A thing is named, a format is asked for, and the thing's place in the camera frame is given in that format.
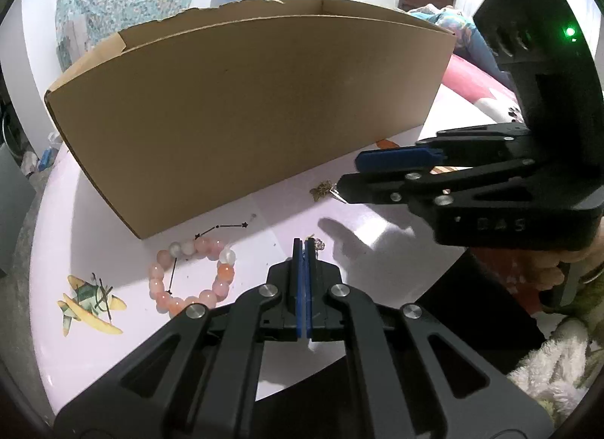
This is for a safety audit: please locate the small gold star charm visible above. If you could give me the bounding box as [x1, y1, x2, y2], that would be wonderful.
[309, 180, 339, 203]

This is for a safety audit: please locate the person's right hand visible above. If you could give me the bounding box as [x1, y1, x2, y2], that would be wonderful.
[519, 221, 603, 314]

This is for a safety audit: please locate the gold butterfly charm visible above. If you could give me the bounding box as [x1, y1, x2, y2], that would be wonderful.
[307, 234, 325, 252]

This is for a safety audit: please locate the thin black star necklace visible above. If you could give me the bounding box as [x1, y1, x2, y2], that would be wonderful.
[167, 214, 258, 298]

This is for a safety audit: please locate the brown cardboard box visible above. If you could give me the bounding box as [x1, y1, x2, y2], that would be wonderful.
[44, 0, 455, 239]

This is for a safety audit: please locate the pink orange bead bracelet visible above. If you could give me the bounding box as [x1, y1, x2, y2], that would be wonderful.
[147, 236, 238, 319]

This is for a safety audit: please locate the white fluffy cloth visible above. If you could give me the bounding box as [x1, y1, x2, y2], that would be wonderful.
[508, 313, 603, 426]

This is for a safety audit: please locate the blue patterned quilt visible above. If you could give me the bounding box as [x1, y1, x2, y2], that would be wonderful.
[407, 3, 513, 89]

